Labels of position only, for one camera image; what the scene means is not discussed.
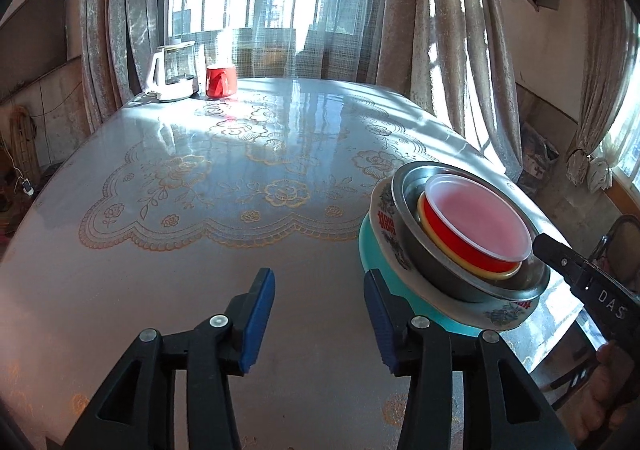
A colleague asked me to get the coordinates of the person's right hand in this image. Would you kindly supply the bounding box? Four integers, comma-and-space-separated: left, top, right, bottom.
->
587, 340, 640, 436

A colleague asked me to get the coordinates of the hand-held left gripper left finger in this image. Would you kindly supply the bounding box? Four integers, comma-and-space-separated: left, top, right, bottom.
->
62, 267, 277, 450

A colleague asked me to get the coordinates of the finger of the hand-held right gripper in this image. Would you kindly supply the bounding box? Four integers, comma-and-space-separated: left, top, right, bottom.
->
532, 233, 591, 291

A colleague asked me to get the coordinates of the yellow plastic bowl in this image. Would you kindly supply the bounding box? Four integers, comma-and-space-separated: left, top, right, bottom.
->
416, 192, 522, 279

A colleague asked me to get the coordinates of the white charging cable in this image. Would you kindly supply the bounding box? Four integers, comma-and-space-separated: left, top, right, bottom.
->
0, 135, 36, 195

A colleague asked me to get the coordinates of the beige tied curtain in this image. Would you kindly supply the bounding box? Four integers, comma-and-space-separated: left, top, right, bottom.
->
565, 0, 640, 193

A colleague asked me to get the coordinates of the sheer white curtain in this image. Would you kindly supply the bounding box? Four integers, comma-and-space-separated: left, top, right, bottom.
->
165, 0, 396, 80

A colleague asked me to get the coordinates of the glass kettle with white handle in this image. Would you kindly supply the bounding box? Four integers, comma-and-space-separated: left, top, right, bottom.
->
146, 42, 200, 103

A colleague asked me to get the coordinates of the red plastic bowl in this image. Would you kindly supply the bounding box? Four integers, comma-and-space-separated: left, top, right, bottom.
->
423, 174, 532, 271

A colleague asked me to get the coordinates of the teal plastic plate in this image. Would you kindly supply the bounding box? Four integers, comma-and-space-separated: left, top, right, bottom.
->
358, 215, 496, 338

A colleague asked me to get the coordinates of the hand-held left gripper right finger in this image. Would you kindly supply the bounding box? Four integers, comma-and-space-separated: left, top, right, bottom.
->
363, 268, 576, 450

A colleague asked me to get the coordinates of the red mug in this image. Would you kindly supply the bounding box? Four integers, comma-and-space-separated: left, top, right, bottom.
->
205, 64, 238, 99

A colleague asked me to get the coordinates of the beige patterned curtain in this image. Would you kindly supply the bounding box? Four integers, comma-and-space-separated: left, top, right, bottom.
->
385, 0, 523, 181
80, 0, 168, 131

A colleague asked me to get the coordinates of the stainless steel bowl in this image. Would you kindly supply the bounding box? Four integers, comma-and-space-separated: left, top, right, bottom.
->
391, 161, 551, 303

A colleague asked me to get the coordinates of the dark wall board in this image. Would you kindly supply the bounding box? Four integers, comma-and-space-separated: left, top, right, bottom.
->
0, 0, 70, 95

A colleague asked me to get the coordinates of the large white floral plate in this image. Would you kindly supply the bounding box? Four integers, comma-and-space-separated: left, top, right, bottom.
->
369, 177, 551, 331

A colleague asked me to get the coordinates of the dark chair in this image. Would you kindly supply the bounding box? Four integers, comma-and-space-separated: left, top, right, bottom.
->
587, 214, 640, 291

